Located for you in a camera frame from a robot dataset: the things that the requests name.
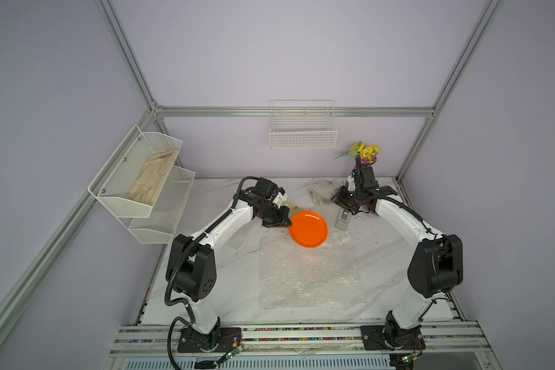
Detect clear bubble wrap sheet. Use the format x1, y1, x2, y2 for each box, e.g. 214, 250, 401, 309
305, 178, 345, 206
259, 231, 366, 310

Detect white wire wall basket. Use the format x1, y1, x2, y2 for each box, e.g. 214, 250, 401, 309
269, 100, 339, 150

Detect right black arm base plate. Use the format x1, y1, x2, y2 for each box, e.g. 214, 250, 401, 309
360, 325, 425, 351

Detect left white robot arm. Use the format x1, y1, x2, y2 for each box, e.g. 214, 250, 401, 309
163, 177, 291, 336

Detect yellow artificial flowers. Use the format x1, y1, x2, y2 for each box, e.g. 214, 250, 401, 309
336, 141, 380, 166

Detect upper white mesh shelf bin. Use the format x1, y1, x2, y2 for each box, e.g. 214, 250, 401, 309
88, 126, 182, 218

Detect beige cloth in bin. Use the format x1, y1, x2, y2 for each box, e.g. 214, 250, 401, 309
126, 150, 178, 206

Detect black corrugated cable conduit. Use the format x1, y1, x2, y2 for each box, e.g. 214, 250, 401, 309
163, 175, 260, 370

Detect lower white mesh shelf bin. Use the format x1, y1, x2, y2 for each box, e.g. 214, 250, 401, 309
129, 166, 195, 245

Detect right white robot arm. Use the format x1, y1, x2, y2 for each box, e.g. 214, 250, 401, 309
331, 157, 464, 350

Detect white mesh shelf bin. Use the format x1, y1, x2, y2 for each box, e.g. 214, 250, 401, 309
88, 126, 182, 218
129, 166, 195, 245

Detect orange dinner plate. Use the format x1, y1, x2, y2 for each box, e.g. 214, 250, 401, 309
288, 211, 329, 248

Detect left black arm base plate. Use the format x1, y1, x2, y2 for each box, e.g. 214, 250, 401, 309
175, 327, 242, 353

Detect aluminium front rail frame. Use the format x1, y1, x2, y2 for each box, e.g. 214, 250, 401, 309
109, 321, 493, 358

